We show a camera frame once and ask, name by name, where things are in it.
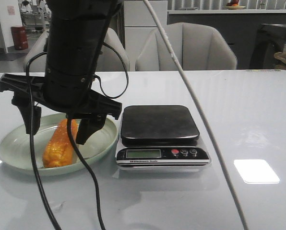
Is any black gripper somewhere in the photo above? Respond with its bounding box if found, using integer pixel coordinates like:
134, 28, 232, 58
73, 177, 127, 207
0, 73, 122, 145

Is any orange corn cob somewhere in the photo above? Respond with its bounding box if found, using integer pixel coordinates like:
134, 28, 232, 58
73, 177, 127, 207
42, 119, 77, 168

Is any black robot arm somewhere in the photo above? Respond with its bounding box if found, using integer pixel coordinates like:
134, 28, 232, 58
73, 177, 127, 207
0, 0, 122, 144

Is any light green plate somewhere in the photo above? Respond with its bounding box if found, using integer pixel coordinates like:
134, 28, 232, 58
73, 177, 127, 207
0, 114, 118, 176

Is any left grey armchair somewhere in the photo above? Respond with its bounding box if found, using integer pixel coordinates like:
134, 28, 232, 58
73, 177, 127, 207
23, 28, 130, 72

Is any grey armchair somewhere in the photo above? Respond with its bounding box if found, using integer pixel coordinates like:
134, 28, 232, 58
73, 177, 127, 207
135, 23, 238, 71
23, 28, 130, 72

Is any red trash bin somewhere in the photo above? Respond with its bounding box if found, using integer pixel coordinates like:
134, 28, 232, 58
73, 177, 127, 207
11, 26, 28, 50

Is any black silver kitchen scale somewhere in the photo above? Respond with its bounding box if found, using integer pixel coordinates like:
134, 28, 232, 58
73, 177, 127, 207
115, 105, 211, 173

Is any white cabinet column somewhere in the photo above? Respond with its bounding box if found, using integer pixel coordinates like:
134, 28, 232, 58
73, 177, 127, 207
124, 0, 156, 71

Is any right grey armchair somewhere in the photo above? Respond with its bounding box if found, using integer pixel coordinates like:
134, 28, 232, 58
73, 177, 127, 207
135, 23, 238, 71

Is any dark grey counter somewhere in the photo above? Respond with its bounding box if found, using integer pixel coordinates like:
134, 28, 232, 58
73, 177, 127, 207
167, 10, 286, 69

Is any fruit bowl on counter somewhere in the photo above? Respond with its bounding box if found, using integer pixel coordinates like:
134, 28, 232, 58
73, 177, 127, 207
224, 0, 246, 10

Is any dark side table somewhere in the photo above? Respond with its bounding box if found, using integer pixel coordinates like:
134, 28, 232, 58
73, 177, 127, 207
249, 24, 286, 69

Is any black cable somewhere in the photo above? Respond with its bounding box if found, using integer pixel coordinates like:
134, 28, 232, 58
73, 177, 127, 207
25, 0, 130, 230

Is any white cable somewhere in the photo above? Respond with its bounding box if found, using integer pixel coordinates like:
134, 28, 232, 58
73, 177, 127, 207
143, 0, 250, 230

